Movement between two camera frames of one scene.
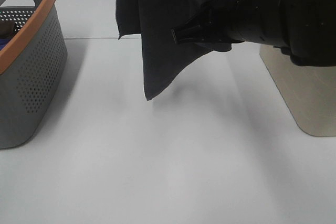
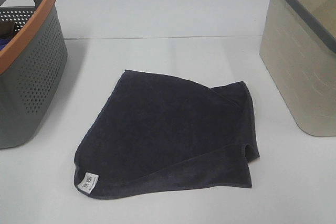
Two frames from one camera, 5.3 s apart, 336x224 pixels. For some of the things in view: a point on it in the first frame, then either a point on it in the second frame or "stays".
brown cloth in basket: [7, 29] stays
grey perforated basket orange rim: [32, 67] stays
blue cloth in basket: [3, 42] stays
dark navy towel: [152, 4] to [150, 133]
